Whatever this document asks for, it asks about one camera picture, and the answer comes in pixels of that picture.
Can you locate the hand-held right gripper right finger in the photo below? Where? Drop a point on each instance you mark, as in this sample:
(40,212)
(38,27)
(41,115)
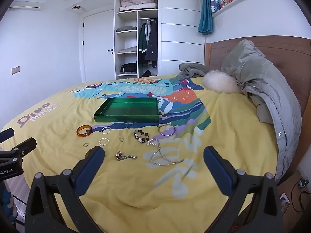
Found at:
(217,172)

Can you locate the dark hanging jacket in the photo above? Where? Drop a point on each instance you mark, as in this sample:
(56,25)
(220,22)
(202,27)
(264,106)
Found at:
(152,46)

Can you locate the teal curtain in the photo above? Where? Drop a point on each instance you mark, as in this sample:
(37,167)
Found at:
(205,9)

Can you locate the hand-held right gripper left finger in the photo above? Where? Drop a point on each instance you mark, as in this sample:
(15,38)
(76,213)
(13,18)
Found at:
(91,167)

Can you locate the small teal device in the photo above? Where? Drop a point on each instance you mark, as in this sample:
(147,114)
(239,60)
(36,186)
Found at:
(303,183)

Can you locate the white hanging jacket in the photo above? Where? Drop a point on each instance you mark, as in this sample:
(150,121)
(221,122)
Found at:
(147,30)

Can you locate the photo card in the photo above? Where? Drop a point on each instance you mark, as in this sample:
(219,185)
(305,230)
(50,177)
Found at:
(284,202)

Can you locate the amber bangle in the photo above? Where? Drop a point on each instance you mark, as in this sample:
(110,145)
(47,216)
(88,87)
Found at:
(80,132)

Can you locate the purple silver bangle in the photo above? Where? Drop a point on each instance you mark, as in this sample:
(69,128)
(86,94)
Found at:
(160,132)

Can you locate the silver pendant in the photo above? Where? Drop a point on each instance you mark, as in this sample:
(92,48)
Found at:
(119,155)

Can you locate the grey crumpled sweater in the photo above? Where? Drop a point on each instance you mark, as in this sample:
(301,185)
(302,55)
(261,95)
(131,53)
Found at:
(192,70)

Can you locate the white door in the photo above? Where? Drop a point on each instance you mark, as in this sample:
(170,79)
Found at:
(97,53)

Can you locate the wooden headboard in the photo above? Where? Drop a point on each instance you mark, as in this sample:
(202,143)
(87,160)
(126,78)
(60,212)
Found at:
(218,53)

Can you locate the wall switch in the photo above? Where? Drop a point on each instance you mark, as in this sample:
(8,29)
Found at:
(15,70)

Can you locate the black folded clothes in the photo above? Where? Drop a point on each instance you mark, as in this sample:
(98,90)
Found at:
(128,68)

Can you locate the beige folded clothes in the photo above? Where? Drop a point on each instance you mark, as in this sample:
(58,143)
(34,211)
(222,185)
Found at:
(127,49)

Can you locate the wooden bedside table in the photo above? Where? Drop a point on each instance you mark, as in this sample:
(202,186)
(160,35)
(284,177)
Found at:
(294,199)

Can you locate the black bag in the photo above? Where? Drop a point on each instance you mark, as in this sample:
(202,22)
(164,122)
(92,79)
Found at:
(147,73)

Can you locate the white wardrobe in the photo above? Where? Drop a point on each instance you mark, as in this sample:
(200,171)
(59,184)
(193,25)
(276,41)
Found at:
(179,29)

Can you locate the yellow dinosaur print bedspread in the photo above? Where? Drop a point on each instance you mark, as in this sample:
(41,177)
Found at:
(136,199)

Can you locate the white air conditioner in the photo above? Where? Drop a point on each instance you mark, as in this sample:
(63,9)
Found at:
(29,1)

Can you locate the green tray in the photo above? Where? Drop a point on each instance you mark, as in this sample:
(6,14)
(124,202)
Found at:
(121,117)

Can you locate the white folded quilt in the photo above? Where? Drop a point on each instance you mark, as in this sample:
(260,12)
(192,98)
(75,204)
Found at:
(145,6)

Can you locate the green hanging jacket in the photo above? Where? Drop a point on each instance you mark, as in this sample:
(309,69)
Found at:
(142,43)

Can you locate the grey-green down jacket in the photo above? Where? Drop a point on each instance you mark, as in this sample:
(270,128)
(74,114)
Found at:
(267,82)

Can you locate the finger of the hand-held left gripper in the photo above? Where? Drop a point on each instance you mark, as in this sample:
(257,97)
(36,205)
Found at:
(25,145)
(7,134)

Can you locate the grey folded clothes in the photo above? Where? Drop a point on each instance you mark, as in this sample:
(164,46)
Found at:
(126,28)

